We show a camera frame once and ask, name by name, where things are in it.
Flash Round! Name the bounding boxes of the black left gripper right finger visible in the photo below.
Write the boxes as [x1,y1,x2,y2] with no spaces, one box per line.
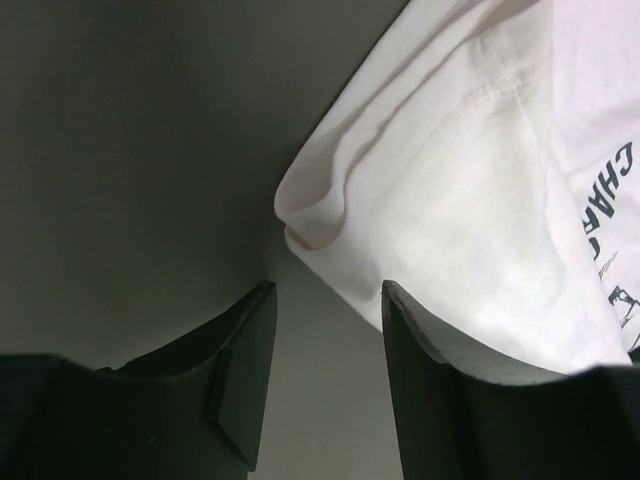
[381,281,639,479]

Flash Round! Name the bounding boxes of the white green ringer t-shirt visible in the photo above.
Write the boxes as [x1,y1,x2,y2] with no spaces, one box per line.
[274,1,639,374]

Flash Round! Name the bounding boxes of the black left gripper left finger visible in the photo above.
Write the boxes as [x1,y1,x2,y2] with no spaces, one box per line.
[1,282,277,479]

